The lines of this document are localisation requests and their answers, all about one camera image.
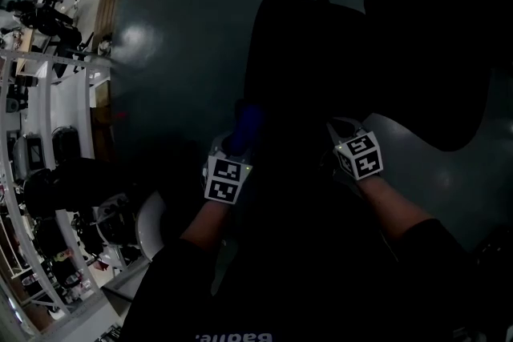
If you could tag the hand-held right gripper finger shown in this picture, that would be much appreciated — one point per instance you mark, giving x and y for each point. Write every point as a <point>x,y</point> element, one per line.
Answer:
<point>334,140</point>
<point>356,129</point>

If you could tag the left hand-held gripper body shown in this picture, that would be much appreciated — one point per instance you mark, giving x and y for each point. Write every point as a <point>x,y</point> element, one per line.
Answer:
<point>224,182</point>

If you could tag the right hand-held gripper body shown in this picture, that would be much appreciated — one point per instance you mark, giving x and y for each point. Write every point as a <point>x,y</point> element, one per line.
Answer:
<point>360,158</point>

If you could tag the blue cloth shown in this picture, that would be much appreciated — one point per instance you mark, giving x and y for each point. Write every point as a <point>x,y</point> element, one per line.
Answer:
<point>248,128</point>

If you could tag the person's left forearm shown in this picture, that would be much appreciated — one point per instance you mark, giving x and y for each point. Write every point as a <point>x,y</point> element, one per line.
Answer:
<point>208,224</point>

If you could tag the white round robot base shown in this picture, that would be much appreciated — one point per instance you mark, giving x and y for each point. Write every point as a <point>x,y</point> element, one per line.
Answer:
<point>146,228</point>

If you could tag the person's right forearm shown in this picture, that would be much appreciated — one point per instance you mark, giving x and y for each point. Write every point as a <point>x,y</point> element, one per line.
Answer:
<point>394,208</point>

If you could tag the black office chair with headrest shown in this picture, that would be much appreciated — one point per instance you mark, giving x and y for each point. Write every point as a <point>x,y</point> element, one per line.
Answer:
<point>300,52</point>

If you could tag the person's black shirt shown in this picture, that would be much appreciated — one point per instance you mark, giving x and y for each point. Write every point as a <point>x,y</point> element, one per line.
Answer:
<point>300,284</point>

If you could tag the black bag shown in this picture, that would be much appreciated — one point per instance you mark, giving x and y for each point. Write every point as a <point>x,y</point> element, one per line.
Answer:
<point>66,144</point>

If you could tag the small white floor object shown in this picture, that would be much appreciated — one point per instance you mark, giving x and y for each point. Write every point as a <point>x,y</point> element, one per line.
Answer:
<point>105,45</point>

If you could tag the white metal shelf rack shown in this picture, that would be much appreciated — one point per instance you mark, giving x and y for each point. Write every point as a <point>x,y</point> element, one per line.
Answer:
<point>44,180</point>

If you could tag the gray case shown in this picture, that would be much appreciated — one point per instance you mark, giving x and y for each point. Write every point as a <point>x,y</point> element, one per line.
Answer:
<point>30,154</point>

